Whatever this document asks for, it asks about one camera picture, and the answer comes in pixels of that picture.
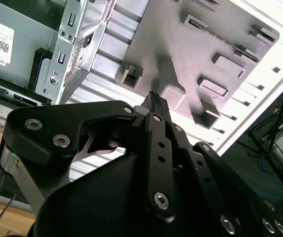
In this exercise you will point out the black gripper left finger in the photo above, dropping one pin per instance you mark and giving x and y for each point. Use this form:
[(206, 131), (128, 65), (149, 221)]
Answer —
[(45, 128)]

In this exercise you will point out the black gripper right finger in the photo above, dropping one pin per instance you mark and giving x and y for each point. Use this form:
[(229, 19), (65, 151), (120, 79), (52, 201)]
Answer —
[(205, 172)]

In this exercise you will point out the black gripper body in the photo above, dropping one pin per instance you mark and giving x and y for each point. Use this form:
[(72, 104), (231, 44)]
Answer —
[(94, 202)]

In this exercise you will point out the RAM stick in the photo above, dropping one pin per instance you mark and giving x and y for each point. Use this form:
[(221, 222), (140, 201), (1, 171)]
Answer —
[(198, 26)]

